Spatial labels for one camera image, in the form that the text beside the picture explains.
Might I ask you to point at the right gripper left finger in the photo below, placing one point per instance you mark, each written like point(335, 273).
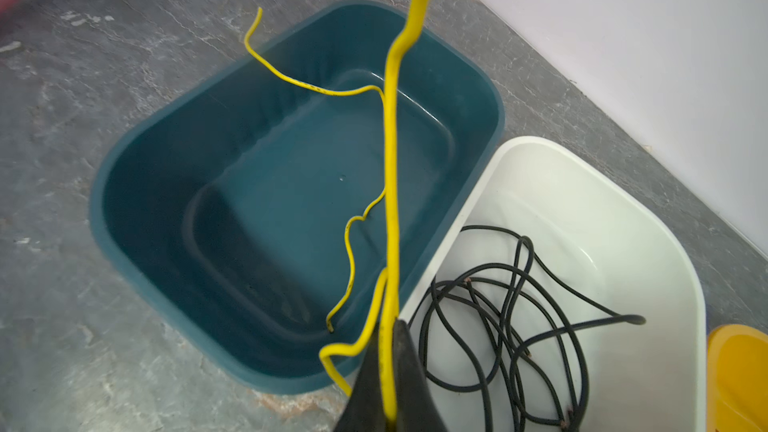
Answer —
point(363, 412)

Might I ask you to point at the yellow plastic bin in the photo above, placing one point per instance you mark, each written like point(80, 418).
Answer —
point(736, 379)

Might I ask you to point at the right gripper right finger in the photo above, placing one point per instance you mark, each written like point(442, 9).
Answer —
point(416, 410)

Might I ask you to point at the teal plastic bin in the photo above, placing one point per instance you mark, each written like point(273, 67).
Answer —
point(247, 211)

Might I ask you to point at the white plastic bin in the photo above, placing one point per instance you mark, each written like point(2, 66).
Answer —
point(557, 302)

